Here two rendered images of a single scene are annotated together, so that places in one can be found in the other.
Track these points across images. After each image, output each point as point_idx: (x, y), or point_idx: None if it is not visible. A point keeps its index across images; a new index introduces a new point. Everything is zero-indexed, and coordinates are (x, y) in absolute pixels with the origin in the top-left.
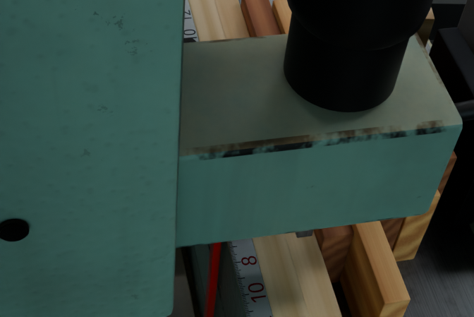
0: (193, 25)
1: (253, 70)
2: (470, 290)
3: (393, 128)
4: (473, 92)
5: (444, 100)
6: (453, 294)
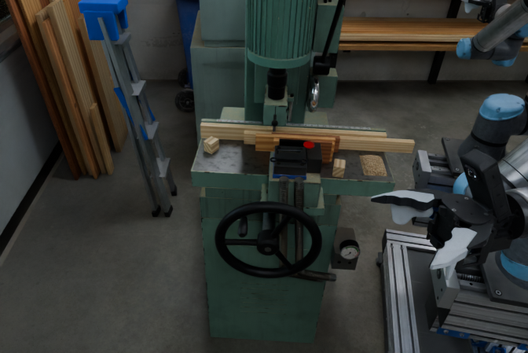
0: (327, 126)
1: None
2: (263, 163)
3: (265, 99)
4: (291, 139)
5: (269, 104)
6: (263, 160)
